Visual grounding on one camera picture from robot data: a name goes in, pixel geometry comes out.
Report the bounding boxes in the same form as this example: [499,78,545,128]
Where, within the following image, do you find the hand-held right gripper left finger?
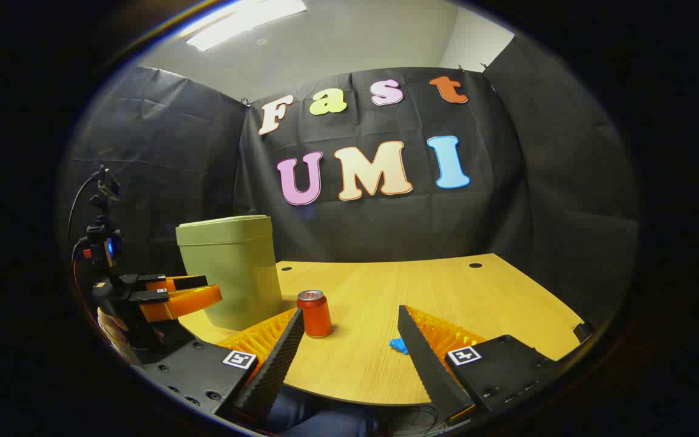
[134,307,306,424]

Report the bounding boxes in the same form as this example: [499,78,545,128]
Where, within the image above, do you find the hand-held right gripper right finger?
[397,305,564,425]

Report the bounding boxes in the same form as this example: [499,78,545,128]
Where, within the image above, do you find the green desktop garbage bin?
[175,215,284,332]

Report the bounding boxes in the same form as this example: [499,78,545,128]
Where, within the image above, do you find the red pop can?
[297,290,333,339]

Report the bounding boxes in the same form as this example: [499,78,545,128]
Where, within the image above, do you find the wooden desktop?
[178,253,588,407]

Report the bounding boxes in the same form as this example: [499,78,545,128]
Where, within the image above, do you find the person's blue trousers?
[262,387,390,436]

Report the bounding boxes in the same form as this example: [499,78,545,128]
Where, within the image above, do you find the ceiling light panel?
[184,0,308,53]

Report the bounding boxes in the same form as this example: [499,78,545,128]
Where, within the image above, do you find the red cable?
[72,254,103,331]

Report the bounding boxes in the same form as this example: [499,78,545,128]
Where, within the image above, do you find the black cable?
[68,173,105,246]

